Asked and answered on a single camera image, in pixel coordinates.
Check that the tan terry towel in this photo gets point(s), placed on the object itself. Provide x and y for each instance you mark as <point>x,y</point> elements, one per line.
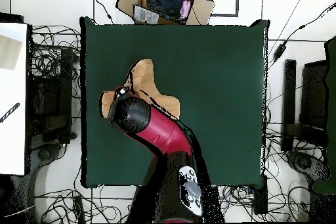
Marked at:
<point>144,82</point>

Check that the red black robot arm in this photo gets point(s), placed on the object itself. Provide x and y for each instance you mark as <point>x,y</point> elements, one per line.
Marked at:
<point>162,132</point>

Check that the black rack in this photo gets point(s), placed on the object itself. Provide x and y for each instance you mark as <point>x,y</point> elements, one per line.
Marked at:
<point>67,82</point>

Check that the printed paper sheet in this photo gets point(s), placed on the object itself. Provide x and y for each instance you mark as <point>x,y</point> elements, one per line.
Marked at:
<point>145,15</point>

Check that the black stand base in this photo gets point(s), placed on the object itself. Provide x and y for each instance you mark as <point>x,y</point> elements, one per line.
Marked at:
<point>305,163</point>
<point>44,154</point>

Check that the pink garment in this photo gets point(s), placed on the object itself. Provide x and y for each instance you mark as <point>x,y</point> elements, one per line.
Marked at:
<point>185,9</point>

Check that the dark green table cloth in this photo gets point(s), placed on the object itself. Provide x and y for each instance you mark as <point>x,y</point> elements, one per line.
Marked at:
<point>231,82</point>

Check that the black striped tool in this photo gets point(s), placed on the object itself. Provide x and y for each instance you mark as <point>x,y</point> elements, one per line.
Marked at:
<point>10,112</point>

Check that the cardboard box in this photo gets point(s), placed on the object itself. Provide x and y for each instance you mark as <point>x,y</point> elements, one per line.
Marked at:
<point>202,8</point>

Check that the white side table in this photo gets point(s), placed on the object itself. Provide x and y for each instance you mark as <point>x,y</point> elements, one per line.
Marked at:
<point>13,140</point>

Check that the beige box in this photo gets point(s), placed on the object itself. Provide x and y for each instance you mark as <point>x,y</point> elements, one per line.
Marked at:
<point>8,53</point>

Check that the small black power brick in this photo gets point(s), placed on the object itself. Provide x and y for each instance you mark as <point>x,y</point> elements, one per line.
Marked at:
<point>78,203</point>

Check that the black power adapter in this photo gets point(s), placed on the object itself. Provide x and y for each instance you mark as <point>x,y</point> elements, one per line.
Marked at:
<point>279,52</point>

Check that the black chair frame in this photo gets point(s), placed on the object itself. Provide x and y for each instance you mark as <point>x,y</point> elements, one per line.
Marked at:
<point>313,95</point>

